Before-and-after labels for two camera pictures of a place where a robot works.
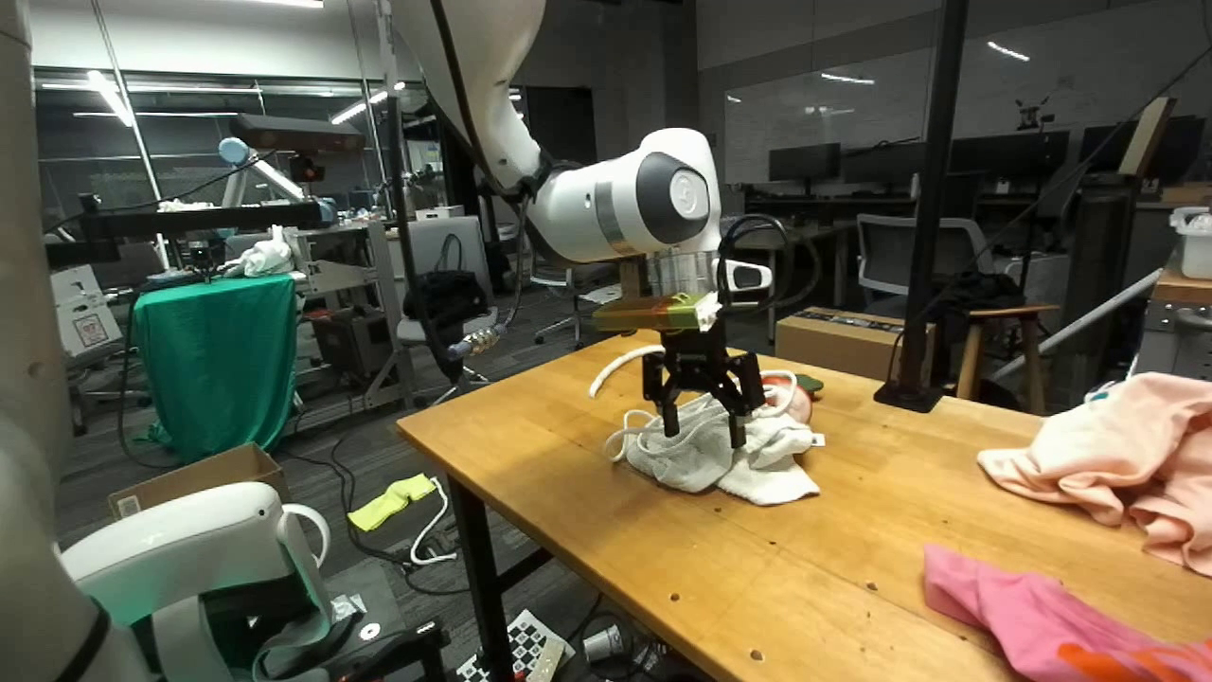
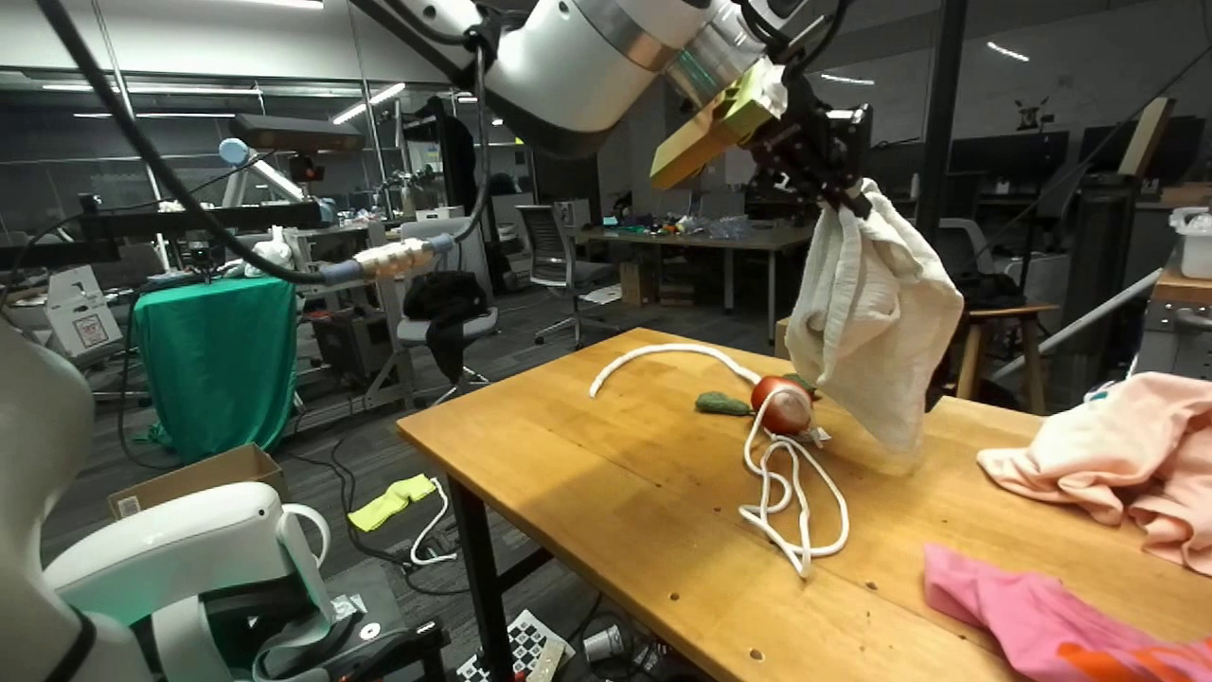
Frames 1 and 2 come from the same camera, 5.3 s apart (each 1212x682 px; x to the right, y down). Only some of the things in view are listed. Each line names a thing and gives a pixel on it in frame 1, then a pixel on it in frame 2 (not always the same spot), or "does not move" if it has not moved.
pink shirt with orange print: [1054, 632] does not move
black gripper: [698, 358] to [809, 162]
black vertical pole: [934, 261] does not move
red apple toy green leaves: [799, 388] does not move
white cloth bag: [702, 455] to [877, 315]
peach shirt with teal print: [1125, 454] does not move
